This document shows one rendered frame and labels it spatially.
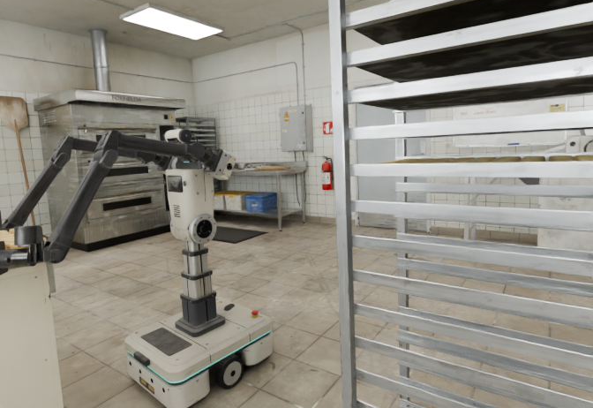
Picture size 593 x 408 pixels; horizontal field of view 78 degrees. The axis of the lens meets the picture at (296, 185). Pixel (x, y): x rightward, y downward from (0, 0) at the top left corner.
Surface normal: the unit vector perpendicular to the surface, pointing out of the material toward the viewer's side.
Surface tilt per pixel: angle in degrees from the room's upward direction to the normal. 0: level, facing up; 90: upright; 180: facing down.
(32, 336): 90
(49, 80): 90
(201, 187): 90
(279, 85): 90
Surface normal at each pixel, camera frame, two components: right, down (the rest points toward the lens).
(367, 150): -0.57, 0.11
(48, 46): 0.82, 0.02
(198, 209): 0.75, 0.22
